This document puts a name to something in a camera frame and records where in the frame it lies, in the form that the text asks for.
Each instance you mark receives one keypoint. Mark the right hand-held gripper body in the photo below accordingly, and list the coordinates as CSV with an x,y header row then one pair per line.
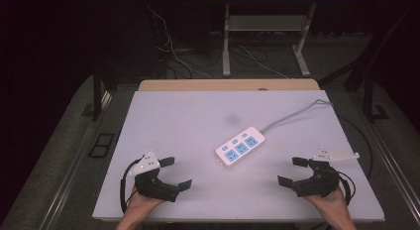
x,y
322,183

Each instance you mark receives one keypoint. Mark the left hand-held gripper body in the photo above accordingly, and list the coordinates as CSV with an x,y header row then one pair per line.
x,y
155,187

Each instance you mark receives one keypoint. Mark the person's left hand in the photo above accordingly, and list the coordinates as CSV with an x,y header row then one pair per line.
x,y
138,206

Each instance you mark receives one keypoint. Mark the person's right hand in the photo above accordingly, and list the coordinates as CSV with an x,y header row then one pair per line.
x,y
333,206

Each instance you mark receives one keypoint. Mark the white power strip blue sockets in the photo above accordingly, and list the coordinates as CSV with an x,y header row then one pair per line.
x,y
241,146

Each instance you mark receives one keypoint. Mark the black metal stand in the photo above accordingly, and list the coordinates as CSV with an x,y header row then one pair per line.
x,y
369,91
96,91

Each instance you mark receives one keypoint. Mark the black rectangular floor frame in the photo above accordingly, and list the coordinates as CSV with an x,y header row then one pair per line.
x,y
99,150

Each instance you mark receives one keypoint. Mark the aluminium floor rail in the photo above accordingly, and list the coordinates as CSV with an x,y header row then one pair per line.
x,y
71,177
393,164

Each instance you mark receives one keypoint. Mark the white metal desk frame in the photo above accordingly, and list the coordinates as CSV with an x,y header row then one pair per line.
x,y
226,41

